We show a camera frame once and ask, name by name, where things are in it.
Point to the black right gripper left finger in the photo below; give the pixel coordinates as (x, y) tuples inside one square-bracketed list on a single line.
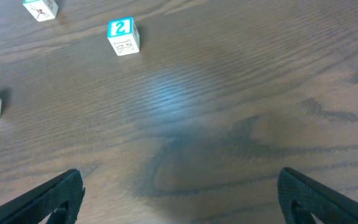
[(59, 199)]

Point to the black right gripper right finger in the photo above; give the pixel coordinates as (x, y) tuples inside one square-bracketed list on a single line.
[(302, 199)]

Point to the blue number 2 block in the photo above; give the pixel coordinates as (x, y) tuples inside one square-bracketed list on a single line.
[(123, 36)]

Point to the green number 4 block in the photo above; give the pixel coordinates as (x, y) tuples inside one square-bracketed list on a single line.
[(41, 10)]

